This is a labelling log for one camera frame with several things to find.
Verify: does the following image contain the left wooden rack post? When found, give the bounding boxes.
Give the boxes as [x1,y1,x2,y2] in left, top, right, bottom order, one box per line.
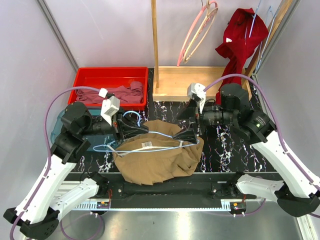
[150,0,160,91]

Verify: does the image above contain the pink plastic hanger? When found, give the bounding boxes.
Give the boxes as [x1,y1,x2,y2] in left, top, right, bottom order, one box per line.
[176,0,218,67]

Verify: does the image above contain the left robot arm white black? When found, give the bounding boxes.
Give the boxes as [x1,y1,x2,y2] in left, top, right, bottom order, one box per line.
[3,102,149,240]

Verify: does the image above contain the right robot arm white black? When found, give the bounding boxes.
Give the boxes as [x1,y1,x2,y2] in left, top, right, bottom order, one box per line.
[173,83,320,217]

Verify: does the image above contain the wooden rack base tray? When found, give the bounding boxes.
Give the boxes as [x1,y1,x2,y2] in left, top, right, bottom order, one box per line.
[152,65,253,103]

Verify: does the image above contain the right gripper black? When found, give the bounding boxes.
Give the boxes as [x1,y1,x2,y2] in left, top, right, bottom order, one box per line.
[172,97,236,144]

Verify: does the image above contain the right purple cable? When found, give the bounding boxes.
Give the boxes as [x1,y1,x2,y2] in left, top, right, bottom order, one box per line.
[203,73,320,218]

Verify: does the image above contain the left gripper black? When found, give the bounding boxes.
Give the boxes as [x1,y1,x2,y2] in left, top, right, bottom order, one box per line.
[80,106,149,143]

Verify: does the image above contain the black marble pattern mat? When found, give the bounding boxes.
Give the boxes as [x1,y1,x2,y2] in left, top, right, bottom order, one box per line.
[73,68,275,173]

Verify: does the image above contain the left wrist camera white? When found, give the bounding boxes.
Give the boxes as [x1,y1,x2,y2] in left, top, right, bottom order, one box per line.
[98,88,120,126]

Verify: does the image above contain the aluminium rail frame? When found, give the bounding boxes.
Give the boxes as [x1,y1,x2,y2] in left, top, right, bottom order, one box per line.
[23,182,317,240]

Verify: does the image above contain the light blue wire hanger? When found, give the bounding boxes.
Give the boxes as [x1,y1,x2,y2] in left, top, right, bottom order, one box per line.
[245,0,262,39]

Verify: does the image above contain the mauve pink garment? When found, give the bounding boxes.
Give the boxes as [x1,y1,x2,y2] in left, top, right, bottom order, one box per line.
[75,81,144,105]

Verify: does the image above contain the beige wooden hanger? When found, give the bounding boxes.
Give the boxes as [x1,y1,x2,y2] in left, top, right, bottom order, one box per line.
[182,0,219,65]

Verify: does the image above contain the right wooden rack post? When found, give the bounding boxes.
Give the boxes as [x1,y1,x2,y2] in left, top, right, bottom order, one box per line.
[243,0,295,83]

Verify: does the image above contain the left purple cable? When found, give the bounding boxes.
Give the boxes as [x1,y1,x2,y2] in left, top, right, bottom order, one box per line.
[9,86,108,240]

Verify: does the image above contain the red pleated skirt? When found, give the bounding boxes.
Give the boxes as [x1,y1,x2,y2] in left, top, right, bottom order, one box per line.
[215,7,270,105]

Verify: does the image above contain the purple cable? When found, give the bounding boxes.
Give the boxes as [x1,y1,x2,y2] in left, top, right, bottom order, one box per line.
[203,73,320,218]
[9,86,108,240]

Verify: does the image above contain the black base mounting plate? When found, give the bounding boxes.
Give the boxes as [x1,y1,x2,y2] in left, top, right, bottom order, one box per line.
[103,173,243,211]

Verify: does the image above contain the teal transparent plastic tub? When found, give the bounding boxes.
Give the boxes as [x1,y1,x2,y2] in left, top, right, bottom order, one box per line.
[50,110,120,152]

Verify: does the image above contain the wooden rack post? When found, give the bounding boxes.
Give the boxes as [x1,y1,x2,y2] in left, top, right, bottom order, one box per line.
[150,0,160,91]
[243,0,295,83]

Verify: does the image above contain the tan brown garment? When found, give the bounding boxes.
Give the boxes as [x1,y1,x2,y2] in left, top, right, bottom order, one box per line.
[112,120,204,186]

